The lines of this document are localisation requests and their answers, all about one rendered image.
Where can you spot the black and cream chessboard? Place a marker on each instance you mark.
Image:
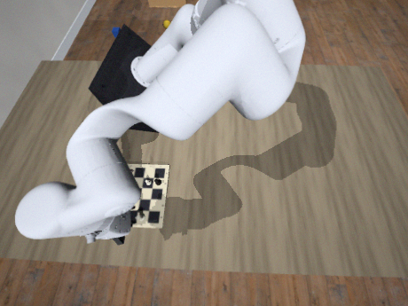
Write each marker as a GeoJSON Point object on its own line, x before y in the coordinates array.
{"type": "Point", "coordinates": [153, 197]}

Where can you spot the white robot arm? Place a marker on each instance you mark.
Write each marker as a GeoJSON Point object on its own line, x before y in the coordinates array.
{"type": "Point", "coordinates": [223, 53]}

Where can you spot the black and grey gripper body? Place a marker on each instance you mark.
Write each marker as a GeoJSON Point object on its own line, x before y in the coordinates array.
{"type": "Point", "coordinates": [120, 226]}

